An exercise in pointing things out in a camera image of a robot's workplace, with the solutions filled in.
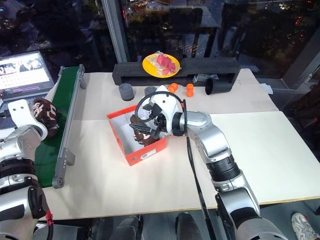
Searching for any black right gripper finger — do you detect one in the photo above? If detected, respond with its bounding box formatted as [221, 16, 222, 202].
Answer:
[129, 122, 154, 135]
[149, 126, 164, 140]

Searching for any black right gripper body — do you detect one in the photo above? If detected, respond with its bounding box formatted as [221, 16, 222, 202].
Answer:
[142, 103, 175, 139]

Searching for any orange cardboard shoebox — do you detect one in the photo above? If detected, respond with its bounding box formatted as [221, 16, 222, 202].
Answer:
[106, 104, 168, 167]

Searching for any dark grey cup centre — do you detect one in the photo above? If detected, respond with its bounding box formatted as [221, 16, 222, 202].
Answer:
[144, 86, 158, 97]

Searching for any dark grey cup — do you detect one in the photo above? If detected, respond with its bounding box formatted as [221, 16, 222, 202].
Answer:
[118, 82, 135, 102]
[144, 86, 158, 97]

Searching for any dark grey cup left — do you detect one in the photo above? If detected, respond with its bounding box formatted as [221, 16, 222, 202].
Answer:
[118, 82, 135, 102]

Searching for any yellow plate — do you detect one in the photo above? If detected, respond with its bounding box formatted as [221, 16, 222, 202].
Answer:
[142, 53, 181, 79]

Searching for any bag of pink blocks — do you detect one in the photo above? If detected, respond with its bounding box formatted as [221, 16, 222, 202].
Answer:
[146, 50, 181, 77]

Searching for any clear plastic wrapper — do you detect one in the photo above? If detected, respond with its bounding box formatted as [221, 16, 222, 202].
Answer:
[192, 74, 220, 82]

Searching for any black cylinder cup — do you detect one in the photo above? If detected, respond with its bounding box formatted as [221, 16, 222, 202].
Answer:
[204, 77, 235, 96]

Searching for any black foam block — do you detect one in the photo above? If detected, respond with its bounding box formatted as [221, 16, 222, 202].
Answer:
[112, 57, 241, 87]

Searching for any green conveyor belt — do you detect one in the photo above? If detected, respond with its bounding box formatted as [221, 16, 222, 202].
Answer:
[33, 63, 87, 190]

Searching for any dark rounded shape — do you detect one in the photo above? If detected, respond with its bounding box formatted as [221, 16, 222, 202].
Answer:
[109, 214, 145, 240]
[174, 211, 204, 240]

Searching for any crumpled white paper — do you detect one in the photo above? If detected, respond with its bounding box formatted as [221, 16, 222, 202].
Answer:
[260, 83, 274, 96]

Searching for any open laptop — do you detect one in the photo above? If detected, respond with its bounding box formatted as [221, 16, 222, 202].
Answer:
[0, 50, 56, 101]

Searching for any white sneaker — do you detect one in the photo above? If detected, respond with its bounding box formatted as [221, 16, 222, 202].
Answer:
[290, 212, 318, 240]

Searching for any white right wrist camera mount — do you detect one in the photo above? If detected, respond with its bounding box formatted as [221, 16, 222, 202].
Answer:
[148, 85, 184, 126]

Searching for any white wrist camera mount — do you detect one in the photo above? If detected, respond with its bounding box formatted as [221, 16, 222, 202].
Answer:
[148, 85, 184, 126]
[7, 98, 49, 141]

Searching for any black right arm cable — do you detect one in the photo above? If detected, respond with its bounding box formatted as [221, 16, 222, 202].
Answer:
[134, 91, 217, 240]

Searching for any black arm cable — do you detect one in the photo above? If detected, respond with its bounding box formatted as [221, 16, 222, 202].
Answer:
[134, 91, 217, 240]
[44, 209, 55, 240]

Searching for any grey metal window post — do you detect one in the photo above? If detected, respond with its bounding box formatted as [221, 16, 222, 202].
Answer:
[100, 0, 131, 65]

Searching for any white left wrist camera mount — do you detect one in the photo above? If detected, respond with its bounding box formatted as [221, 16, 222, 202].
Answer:
[7, 98, 49, 141]

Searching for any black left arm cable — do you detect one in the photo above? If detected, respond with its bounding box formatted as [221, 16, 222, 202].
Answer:
[44, 209, 55, 240]

